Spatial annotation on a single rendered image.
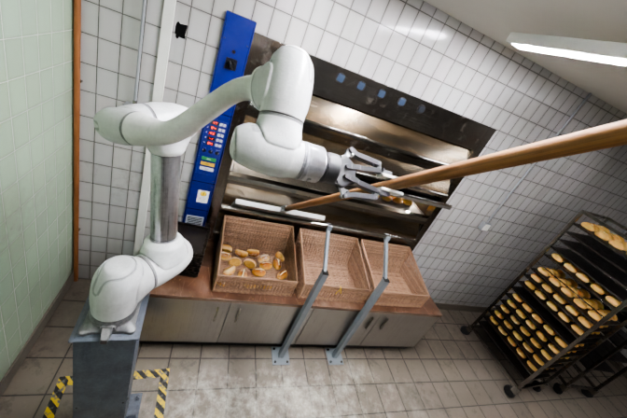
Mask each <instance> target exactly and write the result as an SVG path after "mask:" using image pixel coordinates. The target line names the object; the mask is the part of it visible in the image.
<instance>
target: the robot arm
mask: <svg viewBox="0 0 627 418"><path fill-rule="evenodd" d="M313 85H314V66H313V63H312V61H311V59H310V56H309V54H308V53H307V52H306V51H305V50H303V49H301V48H299V47H297V46H294V45H286V46H282V47H280V48H279V49H278V50H276V51H275V52H274V53H273V55H272V57H271V59H270V61H269V62H266V63H265V64H264V65H262V66H259V67H257V68H256V69H255V70H254V72H253V73H252V75H249V76H244V77H238V78H235V79H233V80H231V81H229V82H227V83H225V84H223V85H222V86H220V87H219V88H217V89H216V90H214V91H212V92H211V93H209V94H208V95H206V96H205V97H203V98H202V99H201V100H200V101H199V102H197V103H196V104H194V105H192V106H191V107H189V108H187V107H184V106H182V105H180V104H175V103H166V102H150V103H144V104H126V105H120V106H118V107H106V108H104V109H101V110H100V111H98V112H97V113H96V114H95V115H94V117H93V125H94V127H95V131H96V132H98V133H99V134H100V135H101V136H102V137H103V138H104V139H105V140H107V141H109V142H112V143H115V144H119V145H124V146H146V148H147V149H148V151H149V152H150V234H149V235H147V237H146V238H145V239H144V243H143V245H142V247H141V250H140V252H139V255H137V256H135V257H133V256H128V255H120V256H115V257H112V258H109V259H108V260H106V261H105V262H104V263H103V264H102V265H101V266H100V267H99V268H98V269H97V271H96V272H95V274H94V275H93V277H92V280H91V288H90V309H89V311H88V314H87V316H86V318H85V321H84V323H83V325H82V326H81V327H80V328H79V330H78V336H81V337H82V336H87V335H90V334H101V339H100V344H107V342H108V340H109V338H110V337H111V335H112V334H118V333H123V334H127V335H132V334H133V333H134V332H135V330H136V324H135V323H136V319H137V315H138V313H139V309H140V305H141V302H142V300H143V299H144V296H145V295H147V294H148V293H149V292H150V291H151V290H152V289H154V288H156V287H158V286H161V285H162V284H164V283H166V282H168V281H169V280H171V279H172V278H174V277H175V276H177V275H178V274H179V273H180V272H182V271H183V270H184V269H185V268H186V267H187V265H188V264H189V263H190V262H191V260H192V257H193V250H192V247H191V244H190V243H189V241H188V240H186V239H185V238H183V236H182V235H181V234H180V233H179V232H177V225H178V204H179V185H180V164H181V155H182V154H183V153H184V152H185V151H186V148H187V146H188V143H189V141H190V139H191V138H192V137H193V136H194V135H195V134H196V133H197V131H198V130H200V129H201V128H203V127H204V126H205V125H207V124H208V123H209V122H211V121H212V120H214V119H215V118H217V117H218V116H220V115H221V114H222V113H224V112H225V111H227V110H228V109H229V108H231V107H232V106H234V105H236V104H238V103H240V102H242V101H251V102H252V104H253V105H254V107H255V108H256V109H257V110H259V114H258V119H257V122H256V124H255V123H245V124H241V125H239V126H237V127H235V129H234V132H233V135H232V137H231V141H230V156H231V157H232V159H233V160H234V161H235V162H237V163H238V164H240V165H242V166H243V167H245V168H247V169H250V170H252V171H255V172H257V173H259V174H265V175H268V176H272V177H278V178H295V179H297V180H302V181H306V182H311V183H316V182H322V183H326V184H330V185H333V186H335V187H336V188H338V189H339V191H340V194H341V195H340V196H339V198H340V199H346V198H354V199H360V200H368V201H374V200H378V195H380V196H383V197H388V196H390V195H393V196H402V195H403V192H400V191H396V190H393V189H390V188H384V187H378V188H376V187H374V186H372V185H370V184H368V183H365V182H363V181H361V180H359V179H358V178H356V177H355V173H365V174H376V177H378V178H381V179H385V180H390V179H393V178H397V176H394V175H392V172H390V171H386V170H385V169H384V168H382V167H381V165H382V163H381V162H380V161H379V160H375V159H374V158H372V157H369V156H367V155H364V154H362V153H359V152H357V151H356V150H355V149H354V148H353V147H350V148H348V149H346V150H345V154H344V155H341V156H340V155H338V154H334V153H331V152H327V151H326V150H325V148H324V147H322V146H317V145H314V144H310V143H308V142H304V141H301V134H302V126H303V122H304V120H305V117H306V115H307V112H308V109H309V106H310V101H311V97H312V92H313ZM349 158H352V159H354V160H358V161H361V162H363V163H366V164H367V165H370V166H372V167H368V166H361V165H357V164H353V163H352V161H351V160H350V159H349ZM348 185H351V186H355V187H357V188H361V189H363V190H365V191H367V192H369V193H371V194H367V193H360V192H350V191H349V190H348V189H345V188H344V187H346V186H348Z"/></svg>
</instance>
